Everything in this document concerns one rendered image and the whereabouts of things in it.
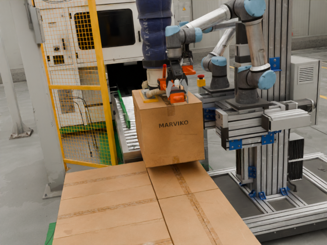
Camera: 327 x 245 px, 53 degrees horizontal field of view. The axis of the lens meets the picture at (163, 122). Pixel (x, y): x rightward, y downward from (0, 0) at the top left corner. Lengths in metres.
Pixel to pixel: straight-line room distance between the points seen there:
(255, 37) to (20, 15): 2.04
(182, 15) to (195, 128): 9.35
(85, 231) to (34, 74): 1.73
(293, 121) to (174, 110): 0.73
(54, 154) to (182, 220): 1.85
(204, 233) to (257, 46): 1.05
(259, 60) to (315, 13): 11.82
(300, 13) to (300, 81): 11.02
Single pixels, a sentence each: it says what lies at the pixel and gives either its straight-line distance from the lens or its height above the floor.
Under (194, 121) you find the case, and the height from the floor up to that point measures 0.95.
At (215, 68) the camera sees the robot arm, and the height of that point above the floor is 1.19.
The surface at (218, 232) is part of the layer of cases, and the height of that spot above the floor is 0.54.
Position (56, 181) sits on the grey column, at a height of 0.13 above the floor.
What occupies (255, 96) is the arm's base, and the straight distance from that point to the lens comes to 2.13.
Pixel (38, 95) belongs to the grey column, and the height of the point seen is 1.02.
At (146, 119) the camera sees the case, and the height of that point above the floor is 1.00.
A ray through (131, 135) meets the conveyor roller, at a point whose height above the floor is 0.53.
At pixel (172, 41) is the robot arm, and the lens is 1.67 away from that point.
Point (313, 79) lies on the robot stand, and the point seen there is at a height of 1.10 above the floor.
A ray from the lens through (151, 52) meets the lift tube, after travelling 2.19.
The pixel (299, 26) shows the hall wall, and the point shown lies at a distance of 13.41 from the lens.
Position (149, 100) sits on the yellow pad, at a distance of 2.15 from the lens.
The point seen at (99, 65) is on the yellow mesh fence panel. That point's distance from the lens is 3.19.
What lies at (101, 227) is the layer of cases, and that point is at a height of 0.54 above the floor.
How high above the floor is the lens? 1.61
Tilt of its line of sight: 18 degrees down
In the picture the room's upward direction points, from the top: 5 degrees counter-clockwise
